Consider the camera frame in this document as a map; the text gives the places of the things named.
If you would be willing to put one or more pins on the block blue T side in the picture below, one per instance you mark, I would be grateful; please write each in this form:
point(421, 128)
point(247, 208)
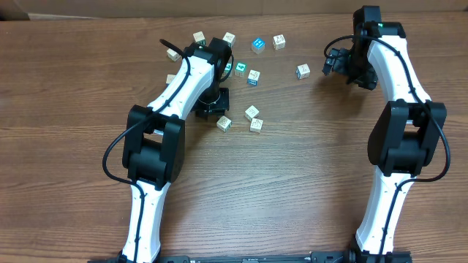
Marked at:
point(302, 71)

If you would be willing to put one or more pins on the block green R number five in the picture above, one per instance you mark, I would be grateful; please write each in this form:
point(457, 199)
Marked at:
point(256, 125)

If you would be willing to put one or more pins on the block green F side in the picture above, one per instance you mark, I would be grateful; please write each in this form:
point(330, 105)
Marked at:
point(224, 123)

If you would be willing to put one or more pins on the block green J side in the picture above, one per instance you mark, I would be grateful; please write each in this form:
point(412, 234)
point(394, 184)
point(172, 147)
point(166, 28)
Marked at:
point(229, 39)

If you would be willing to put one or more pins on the green top L block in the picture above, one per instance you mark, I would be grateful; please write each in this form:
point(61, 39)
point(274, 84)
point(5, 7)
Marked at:
point(227, 70)

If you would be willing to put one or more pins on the green top 4 block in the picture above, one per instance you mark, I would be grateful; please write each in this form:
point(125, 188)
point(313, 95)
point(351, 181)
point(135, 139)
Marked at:
point(240, 69)

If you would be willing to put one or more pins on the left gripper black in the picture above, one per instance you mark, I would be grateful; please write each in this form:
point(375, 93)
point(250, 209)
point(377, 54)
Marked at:
point(213, 104)

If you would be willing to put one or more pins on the block green R side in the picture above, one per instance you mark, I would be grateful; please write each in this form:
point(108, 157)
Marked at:
point(199, 38)

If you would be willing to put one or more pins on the block top left plain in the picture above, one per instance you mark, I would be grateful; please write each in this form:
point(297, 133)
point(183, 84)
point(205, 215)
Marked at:
point(174, 56)

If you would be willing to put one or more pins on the blue top block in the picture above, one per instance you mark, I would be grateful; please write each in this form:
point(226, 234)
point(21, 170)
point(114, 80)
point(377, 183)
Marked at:
point(258, 45)

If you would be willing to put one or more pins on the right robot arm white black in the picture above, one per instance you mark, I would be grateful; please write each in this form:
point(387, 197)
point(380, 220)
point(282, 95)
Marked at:
point(404, 138)

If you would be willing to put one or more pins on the block yellow O side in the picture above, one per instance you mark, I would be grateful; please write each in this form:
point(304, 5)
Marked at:
point(279, 42)

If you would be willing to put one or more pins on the block blue D side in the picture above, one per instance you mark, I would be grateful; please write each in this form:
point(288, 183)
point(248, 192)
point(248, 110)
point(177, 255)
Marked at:
point(169, 79)

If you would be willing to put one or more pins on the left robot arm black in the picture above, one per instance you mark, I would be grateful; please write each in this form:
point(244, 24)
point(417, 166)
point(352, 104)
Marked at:
point(154, 142)

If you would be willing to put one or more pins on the cardboard backdrop wall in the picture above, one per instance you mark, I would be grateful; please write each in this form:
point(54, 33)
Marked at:
point(61, 9)

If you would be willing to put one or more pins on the umbrella block blue side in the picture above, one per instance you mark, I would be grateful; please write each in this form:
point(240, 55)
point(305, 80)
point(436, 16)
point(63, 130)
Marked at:
point(253, 77)

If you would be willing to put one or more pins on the block yellow C side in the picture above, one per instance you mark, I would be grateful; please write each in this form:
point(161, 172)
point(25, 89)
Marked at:
point(251, 113)

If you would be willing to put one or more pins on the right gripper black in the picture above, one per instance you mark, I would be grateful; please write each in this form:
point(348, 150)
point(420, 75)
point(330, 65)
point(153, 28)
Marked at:
point(336, 63)

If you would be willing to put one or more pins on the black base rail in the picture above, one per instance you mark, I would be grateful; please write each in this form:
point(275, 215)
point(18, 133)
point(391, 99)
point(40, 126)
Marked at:
point(313, 257)

